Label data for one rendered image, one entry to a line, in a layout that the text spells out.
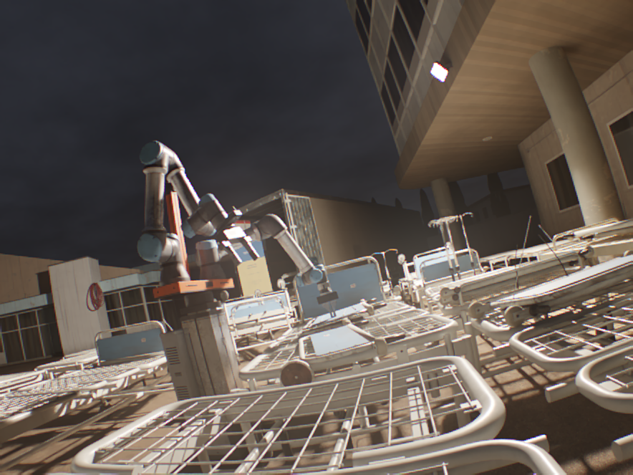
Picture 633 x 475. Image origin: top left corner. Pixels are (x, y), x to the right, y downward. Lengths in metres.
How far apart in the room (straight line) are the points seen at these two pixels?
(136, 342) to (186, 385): 1.44
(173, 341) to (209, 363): 0.20
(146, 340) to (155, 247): 1.69
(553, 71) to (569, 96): 0.45
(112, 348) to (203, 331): 1.68
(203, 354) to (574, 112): 5.44
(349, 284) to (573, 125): 4.01
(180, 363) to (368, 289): 1.94
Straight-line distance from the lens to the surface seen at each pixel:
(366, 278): 3.35
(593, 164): 5.78
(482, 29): 5.13
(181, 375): 1.93
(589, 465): 1.37
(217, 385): 1.91
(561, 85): 6.05
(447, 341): 1.40
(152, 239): 1.66
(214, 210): 1.58
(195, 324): 1.90
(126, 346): 3.36
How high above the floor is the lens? 0.75
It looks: 5 degrees up
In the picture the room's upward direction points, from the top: 13 degrees counter-clockwise
